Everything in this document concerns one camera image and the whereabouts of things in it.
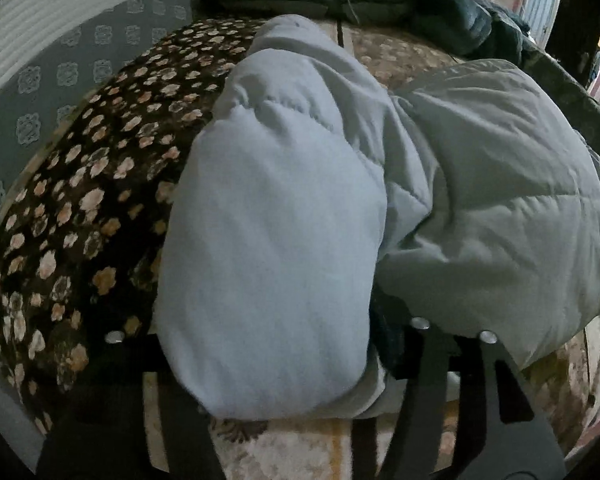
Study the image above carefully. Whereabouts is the light blue puffer jacket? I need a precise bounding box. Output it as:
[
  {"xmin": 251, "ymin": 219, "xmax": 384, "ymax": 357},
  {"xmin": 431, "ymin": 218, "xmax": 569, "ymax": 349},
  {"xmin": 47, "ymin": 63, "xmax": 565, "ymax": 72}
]
[{"xmin": 155, "ymin": 14, "xmax": 600, "ymax": 422}]

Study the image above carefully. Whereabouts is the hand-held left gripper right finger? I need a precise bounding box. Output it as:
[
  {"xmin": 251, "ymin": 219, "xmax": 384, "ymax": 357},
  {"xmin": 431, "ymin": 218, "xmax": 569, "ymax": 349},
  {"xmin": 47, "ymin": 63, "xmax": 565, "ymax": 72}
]
[{"xmin": 370, "ymin": 305, "xmax": 567, "ymax": 480}]

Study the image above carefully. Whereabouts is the dark brown floral blanket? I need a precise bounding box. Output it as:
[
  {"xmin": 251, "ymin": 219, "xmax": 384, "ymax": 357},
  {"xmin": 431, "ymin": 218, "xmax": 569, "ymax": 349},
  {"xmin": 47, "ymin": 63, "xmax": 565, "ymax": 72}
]
[{"xmin": 0, "ymin": 16, "xmax": 272, "ymax": 438}]

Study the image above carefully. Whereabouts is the white wardrobe sliding door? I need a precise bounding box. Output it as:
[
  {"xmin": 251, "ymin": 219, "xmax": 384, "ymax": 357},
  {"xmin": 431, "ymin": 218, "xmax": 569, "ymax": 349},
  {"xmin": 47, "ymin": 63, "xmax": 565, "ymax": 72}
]
[{"xmin": 0, "ymin": 0, "xmax": 152, "ymax": 97}]

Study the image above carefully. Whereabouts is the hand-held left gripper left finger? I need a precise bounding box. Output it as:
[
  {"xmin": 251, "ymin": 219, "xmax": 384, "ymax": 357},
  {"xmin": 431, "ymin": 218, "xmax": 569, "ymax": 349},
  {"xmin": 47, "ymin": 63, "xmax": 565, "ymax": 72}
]
[{"xmin": 35, "ymin": 330, "xmax": 227, "ymax": 480}]

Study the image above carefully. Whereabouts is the dark door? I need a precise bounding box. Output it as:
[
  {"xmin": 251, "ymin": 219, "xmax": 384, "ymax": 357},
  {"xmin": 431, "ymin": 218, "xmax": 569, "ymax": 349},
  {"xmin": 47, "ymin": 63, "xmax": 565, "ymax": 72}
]
[{"xmin": 554, "ymin": 0, "xmax": 600, "ymax": 87}]

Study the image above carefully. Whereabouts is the dark blue quilt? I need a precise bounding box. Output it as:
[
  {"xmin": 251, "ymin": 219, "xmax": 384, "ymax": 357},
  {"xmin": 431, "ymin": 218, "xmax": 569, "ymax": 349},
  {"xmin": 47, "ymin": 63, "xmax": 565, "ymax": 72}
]
[{"xmin": 409, "ymin": 0, "xmax": 532, "ymax": 62}]

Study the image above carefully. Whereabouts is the grey medallion bed sheet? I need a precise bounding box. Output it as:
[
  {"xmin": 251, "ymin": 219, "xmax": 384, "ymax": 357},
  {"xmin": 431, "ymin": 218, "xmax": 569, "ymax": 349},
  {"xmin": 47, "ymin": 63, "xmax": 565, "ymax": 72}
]
[{"xmin": 0, "ymin": 0, "xmax": 600, "ymax": 253}]

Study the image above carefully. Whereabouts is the beige rose-print bed cover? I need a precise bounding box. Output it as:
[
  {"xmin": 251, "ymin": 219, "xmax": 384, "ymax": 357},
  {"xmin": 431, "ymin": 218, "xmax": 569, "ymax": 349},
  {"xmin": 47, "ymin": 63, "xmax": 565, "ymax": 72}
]
[{"xmin": 142, "ymin": 20, "xmax": 600, "ymax": 480}]

